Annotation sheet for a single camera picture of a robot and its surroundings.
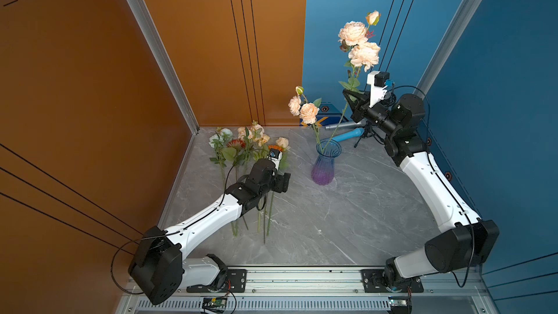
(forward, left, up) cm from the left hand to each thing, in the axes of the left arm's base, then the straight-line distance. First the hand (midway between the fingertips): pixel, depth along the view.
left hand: (282, 169), depth 83 cm
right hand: (+10, -20, +29) cm, 37 cm away
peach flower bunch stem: (+26, +16, -12) cm, 33 cm away
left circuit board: (-41, +21, -20) cm, 50 cm away
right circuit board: (-40, -39, -17) cm, 59 cm away
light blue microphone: (+33, -35, -15) cm, 50 cm away
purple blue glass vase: (+5, -17, -5) cm, 18 cm away
